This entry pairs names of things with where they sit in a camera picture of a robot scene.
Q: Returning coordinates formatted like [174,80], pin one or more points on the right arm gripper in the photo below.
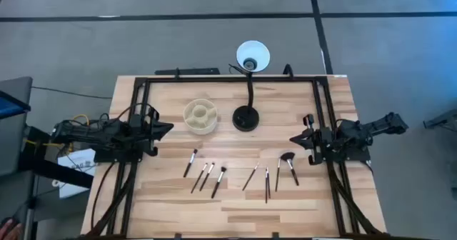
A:
[314,140]

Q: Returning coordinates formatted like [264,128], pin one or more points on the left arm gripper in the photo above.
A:
[150,133]

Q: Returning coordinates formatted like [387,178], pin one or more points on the fan makeup brush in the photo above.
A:
[290,165]

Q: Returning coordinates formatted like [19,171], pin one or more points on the medium makeup brush silver ferrule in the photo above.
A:
[190,163]

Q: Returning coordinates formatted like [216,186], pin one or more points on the black-headed makeup brush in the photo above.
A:
[218,183]

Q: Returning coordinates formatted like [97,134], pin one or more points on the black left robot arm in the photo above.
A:
[100,133]

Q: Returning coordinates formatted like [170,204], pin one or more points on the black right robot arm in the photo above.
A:
[360,131]

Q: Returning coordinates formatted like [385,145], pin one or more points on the cream round divided container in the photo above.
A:
[200,115]

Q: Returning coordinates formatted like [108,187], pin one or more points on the black table clamp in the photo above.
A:
[288,70]
[177,73]

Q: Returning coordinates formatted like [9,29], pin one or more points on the black power strip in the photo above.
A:
[189,71]

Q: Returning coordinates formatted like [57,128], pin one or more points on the white printed paper box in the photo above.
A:
[80,168]

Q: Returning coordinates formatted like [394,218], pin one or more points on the black stand beam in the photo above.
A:
[60,172]

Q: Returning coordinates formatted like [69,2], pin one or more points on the dark metal stand leg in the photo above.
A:
[442,120]

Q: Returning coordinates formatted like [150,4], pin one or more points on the blue screen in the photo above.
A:
[9,108]

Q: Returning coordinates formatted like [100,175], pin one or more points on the person's hand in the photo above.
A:
[9,231]

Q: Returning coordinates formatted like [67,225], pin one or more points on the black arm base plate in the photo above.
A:
[357,154]
[118,157]

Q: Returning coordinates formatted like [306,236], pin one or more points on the black aluminium table frame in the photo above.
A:
[232,79]

